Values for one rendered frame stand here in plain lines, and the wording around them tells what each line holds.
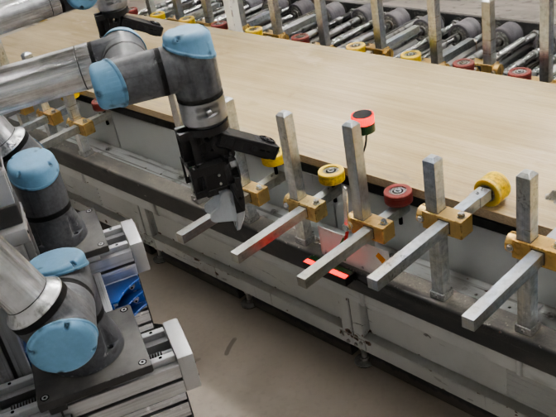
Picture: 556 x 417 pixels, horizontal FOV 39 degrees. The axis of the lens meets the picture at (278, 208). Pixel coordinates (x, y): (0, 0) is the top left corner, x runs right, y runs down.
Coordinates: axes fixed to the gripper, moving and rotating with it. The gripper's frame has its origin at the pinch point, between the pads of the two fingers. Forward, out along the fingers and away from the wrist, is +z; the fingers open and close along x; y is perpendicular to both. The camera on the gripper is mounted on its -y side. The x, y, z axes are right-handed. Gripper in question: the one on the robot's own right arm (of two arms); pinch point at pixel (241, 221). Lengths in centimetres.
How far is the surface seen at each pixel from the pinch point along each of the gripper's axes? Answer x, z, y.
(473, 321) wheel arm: 7, 36, -41
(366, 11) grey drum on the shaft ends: -230, 47, -132
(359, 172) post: -54, 30, -46
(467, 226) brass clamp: -25, 37, -60
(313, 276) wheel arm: -40, 46, -24
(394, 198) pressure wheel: -54, 41, -55
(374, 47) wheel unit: -176, 46, -110
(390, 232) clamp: -48, 47, -50
